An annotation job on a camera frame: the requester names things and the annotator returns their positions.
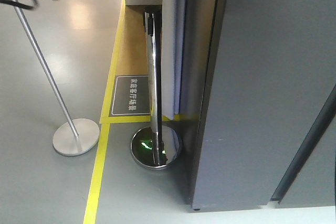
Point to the grey floor sign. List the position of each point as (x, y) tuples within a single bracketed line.
[(131, 96)]

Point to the chrome stanchion post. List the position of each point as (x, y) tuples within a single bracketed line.
[(155, 147)]

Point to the grey fridge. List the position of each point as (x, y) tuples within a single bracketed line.
[(258, 103)]

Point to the silver floor stand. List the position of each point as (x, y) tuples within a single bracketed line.
[(76, 136)]

